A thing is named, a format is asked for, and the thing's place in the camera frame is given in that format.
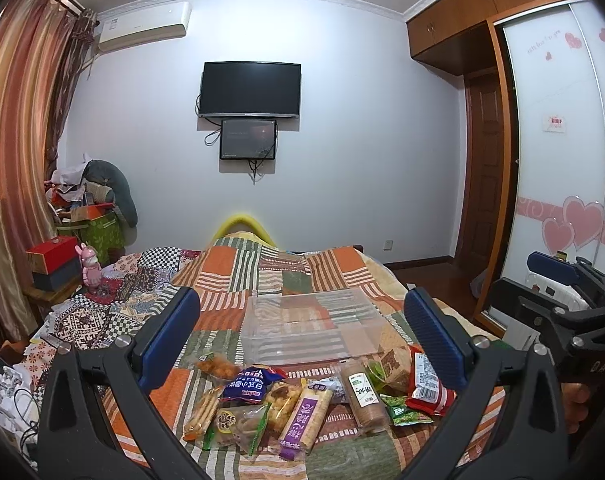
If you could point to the yellow curved bed rail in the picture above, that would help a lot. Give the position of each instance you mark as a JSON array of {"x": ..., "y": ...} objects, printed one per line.
[{"x": 243, "y": 223}]

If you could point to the breadstick packet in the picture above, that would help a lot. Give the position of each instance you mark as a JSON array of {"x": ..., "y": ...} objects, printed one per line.
[{"x": 203, "y": 413}]

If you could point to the patchwork bedspread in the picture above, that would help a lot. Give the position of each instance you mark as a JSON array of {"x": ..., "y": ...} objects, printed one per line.
[{"x": 225, "y": 276}]

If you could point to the purple label cake packet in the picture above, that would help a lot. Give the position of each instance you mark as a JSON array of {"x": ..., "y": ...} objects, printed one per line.
[{"x": 300, "y": 432}]

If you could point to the small wall monitor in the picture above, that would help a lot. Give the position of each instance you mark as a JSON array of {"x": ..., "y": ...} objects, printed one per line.
[{"x": 248, "y": 139}]

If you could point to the white power strip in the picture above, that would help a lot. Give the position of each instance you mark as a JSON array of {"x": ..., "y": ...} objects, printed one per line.
[{"x": 18, "y": 408}]

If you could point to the orange fried snack bag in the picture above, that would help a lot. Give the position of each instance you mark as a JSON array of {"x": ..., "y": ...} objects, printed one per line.
[{"x": 217, "y": 366}]

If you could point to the clear plastic storage bin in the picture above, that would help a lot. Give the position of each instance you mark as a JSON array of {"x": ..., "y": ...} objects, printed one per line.
[{"x": 310, "y": 328}]

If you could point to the brown wooden door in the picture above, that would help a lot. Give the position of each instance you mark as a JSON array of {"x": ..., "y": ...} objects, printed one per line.
[{"x": 484, "y": 172}]

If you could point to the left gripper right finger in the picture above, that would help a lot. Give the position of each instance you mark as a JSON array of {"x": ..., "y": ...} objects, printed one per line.
[{"x": 529, "y": 440}]

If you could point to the red shoe box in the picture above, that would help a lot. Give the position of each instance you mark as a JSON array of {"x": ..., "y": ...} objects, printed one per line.
[{"x": 49, "y": 256}]

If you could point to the wooden wardrobe with hearts door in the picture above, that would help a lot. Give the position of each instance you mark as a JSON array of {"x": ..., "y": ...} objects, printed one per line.
[{"x": 550, "y": 56}]

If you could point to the square cracker packet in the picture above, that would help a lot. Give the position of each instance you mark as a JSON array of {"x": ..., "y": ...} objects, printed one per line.
[{"x": 395, "y": 360}]

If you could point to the pink rabbit toy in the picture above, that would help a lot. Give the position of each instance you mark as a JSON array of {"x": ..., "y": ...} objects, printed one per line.
[{"x": 91, "y": 267}]

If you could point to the blue round biscuit bag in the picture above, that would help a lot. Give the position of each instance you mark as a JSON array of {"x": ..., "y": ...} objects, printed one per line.
[{"x": 251, "y": 384}]

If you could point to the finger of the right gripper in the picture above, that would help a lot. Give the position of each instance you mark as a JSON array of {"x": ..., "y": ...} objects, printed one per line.
[
  {"x": 523, "y": 304},
  {"x": 553, "y": 268}
]

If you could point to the red snack packet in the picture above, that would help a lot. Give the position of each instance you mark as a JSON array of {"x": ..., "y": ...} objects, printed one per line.
[{"x": 426, "y": 393}]

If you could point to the caramel puff pastry packet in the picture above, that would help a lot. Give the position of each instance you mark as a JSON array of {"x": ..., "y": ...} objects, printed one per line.
[{"x": 282, "y": 397}]

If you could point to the white air conditioner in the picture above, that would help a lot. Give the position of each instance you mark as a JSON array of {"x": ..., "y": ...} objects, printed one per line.
[{"x": 169, "y": 21}]

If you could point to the grey body pillow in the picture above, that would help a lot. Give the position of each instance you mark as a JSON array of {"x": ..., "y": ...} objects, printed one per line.
[{"x": 107, "y": 174}]

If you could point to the large wall television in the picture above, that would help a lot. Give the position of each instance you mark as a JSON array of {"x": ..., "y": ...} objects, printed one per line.
[{"x": 250, "y": 89}]

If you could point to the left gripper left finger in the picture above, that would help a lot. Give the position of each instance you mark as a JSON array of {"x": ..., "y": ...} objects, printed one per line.
[{"x": 76, "y": 440}]

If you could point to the mushroom snack packet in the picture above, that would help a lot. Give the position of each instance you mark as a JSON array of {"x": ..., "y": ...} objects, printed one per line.
[{"x": 242, "y": 426}]

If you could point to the dark blue box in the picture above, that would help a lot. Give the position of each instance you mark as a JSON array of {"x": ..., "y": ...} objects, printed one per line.
[{"x": 69, "y": 271}]

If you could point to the green pea snack bag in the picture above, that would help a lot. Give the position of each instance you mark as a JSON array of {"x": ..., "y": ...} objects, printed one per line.
[{"x": 400, "y": 414}]

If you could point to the right hand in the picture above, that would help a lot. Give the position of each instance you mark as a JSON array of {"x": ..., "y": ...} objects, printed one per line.
[{"x": 575, "y": 397}]

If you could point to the brown oat biscuit roll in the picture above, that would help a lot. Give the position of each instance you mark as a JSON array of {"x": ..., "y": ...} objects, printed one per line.
[{"x": 368, "y": 411}]

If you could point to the striped orange curtain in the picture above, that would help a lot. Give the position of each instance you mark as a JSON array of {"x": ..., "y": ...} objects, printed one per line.
[{"x": 42, "y": 47}]

